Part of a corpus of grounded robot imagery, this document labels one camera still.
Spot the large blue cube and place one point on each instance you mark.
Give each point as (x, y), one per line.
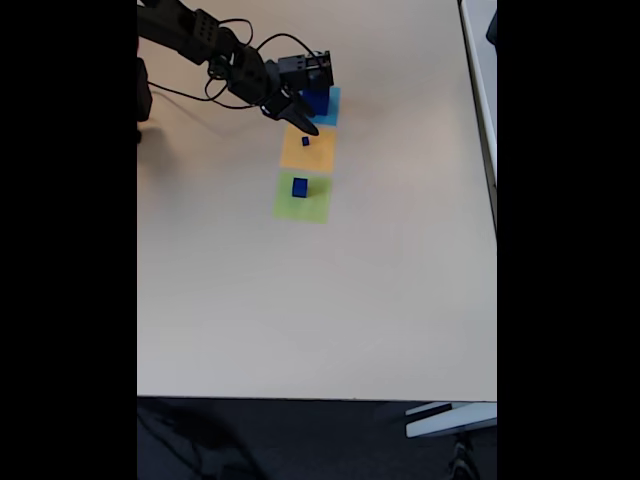
(320, 102)

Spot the orange paper square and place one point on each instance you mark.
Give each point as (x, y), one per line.
(320, 155)

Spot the black stand leg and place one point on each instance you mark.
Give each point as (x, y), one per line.
(462, 460)

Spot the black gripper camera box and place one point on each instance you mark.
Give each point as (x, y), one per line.
(271, 107)

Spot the blue paper square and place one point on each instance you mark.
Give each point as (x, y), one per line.
(334, 107)

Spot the green paper square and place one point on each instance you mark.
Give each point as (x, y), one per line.
(320, 205)

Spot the white side table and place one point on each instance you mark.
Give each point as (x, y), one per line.
(482, 100)

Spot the white table foot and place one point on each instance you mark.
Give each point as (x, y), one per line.
(450, 422)

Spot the small blue cube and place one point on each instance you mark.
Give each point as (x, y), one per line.
(300, 187)

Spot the dark blue object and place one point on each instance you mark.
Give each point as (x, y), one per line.
(492, 27)

